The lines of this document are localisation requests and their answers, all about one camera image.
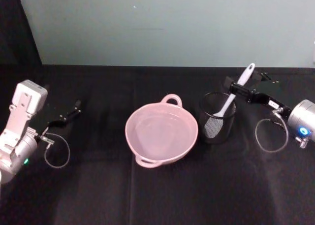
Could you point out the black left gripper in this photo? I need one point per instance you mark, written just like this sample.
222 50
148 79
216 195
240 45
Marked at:
53 113

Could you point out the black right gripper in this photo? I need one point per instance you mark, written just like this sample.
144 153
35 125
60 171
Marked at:
270 97

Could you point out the white plastic rice paddle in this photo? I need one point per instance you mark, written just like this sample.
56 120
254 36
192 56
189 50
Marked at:
242 80

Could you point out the right robot arm silver joint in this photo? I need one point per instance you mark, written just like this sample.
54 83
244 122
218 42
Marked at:
303 121

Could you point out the black mesh cup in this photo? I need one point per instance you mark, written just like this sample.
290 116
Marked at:
217 134

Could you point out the black hanging cloth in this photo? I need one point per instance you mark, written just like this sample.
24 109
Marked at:
14 28

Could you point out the black table cloth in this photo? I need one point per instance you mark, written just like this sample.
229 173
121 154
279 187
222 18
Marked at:
157 195

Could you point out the left robot arm with camera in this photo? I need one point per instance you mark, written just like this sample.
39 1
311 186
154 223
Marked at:
18 126

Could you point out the pale wall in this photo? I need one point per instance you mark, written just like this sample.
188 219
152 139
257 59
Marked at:
157 25

